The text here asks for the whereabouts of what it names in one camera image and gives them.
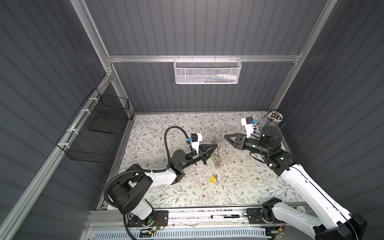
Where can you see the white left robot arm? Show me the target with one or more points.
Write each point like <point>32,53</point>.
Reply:
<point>126,190</point>

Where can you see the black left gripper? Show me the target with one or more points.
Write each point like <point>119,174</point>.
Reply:
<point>202,154</point>

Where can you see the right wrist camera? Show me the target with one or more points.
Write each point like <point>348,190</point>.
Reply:
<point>249,124</point>

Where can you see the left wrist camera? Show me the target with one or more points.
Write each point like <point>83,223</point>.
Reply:
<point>194,142</point>

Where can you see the yellow tagged key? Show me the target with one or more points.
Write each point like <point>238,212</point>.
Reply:
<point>214,179</point>

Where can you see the clear pencil cup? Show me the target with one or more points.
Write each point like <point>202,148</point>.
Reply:
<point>273,118</point>

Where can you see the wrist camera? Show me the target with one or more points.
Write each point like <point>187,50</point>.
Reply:
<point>249,124</point>
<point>194,142</point>

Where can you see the large metal keyring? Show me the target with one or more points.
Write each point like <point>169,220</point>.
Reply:
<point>216,156</point>

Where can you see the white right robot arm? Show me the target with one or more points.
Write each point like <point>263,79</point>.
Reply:
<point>331,222</point>

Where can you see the black wire basket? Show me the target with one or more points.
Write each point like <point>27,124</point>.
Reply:
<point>98,131</point>

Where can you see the white wire mesh basket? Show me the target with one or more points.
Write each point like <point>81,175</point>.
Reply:
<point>203,71</point>

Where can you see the white glue bottle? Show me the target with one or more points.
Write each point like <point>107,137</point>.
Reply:
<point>228,77</point>

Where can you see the black marker pen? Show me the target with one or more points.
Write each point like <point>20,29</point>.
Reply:
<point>225,216</point>

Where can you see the white slotted cable duct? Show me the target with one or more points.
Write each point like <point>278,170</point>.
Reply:
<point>205,233</point>

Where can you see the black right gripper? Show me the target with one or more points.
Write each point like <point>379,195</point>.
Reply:
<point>239,141</point>

